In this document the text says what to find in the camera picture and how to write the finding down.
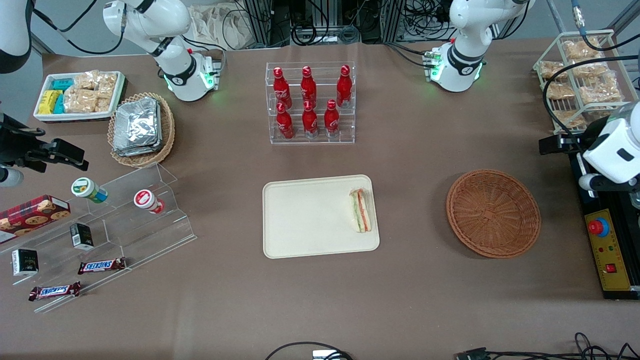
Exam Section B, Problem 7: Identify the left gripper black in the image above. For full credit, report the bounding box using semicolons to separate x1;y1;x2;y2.
539;117;616;156

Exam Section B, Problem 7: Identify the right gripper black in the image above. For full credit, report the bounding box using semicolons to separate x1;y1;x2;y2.
0;114;89;173

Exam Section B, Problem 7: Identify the triangle sandwich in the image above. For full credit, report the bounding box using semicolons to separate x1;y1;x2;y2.
348;188;373;234

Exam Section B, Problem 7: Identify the brown round wicker basket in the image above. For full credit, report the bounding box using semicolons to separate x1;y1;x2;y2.
446;169;542;259

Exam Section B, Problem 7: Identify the light oval wicker basket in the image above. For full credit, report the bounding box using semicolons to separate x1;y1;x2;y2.
107;92;176;168

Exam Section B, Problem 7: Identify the cream plastic tray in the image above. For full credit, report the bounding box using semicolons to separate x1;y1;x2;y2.
262;174;381;260

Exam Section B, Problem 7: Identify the white rectangular snack bin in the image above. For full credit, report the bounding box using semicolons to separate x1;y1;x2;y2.
33;71;127;123

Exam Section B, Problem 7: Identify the green-lid snack cup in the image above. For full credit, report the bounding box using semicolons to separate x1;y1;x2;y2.
71;177;109;204

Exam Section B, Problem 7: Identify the yellow snack pack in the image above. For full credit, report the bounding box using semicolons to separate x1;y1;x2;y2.
39;90;63;115

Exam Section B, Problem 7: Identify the red plaid cookie box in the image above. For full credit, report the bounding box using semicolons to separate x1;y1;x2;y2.
0;194;71;245

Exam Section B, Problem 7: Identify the silver foil packet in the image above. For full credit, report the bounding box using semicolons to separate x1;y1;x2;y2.
115;97;162;146
112;135;164;157

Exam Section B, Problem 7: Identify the red emergency stop button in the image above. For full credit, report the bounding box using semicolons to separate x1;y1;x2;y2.
587;217;611;239

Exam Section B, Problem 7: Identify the red-lid snack cup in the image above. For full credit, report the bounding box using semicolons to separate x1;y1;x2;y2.
133;189;166;215

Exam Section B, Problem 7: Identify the small black white-edged carton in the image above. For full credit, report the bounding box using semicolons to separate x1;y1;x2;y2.
11;248;39;277

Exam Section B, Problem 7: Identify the Snickers chocolate bar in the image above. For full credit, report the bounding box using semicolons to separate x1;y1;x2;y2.
28;281;82;302
77;257;127;275

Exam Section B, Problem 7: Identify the clear acrylic stepped stand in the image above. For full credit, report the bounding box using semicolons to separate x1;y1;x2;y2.
10;162;197;314

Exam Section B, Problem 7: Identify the black yellow-panel control box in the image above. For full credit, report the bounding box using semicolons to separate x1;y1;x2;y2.
567;150;640;301

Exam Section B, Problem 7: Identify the beige cloth bag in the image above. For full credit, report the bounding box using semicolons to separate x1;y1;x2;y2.
189;5;253;50

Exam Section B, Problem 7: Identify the red cola bottle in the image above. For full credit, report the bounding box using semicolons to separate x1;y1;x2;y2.
336;64;353;109
324;99;341;138
302;100;319;139
276;102;295;140
272;66;292;108
300;65;317;107

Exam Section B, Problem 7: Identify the clear acrylic bottle rack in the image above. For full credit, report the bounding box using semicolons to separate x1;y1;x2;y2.
265;61;357;146

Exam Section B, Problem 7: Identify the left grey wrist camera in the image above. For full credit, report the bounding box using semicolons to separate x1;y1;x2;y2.
578;172;603;192

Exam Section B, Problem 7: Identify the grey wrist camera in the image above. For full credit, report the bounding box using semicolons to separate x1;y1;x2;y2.
578;172;603;192
0;167;24;188

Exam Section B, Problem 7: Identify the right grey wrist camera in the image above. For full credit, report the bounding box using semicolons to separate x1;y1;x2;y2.
0;167;24;188

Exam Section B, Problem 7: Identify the white wire rack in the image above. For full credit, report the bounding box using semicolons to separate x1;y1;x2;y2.
531;29;635;137

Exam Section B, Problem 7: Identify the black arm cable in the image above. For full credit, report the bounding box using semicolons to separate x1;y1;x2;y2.
542;0;640;140

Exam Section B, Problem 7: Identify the black tangled cable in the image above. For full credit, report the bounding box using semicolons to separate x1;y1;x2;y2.
490;332;640;360

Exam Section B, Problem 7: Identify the black cable connector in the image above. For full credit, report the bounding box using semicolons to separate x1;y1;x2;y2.
456;347;493;360

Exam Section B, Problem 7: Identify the black cable bundle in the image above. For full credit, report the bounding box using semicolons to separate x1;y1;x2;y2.
290;21;363;47

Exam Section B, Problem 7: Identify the black looped cable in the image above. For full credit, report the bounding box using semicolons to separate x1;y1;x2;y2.
265;341;354;360

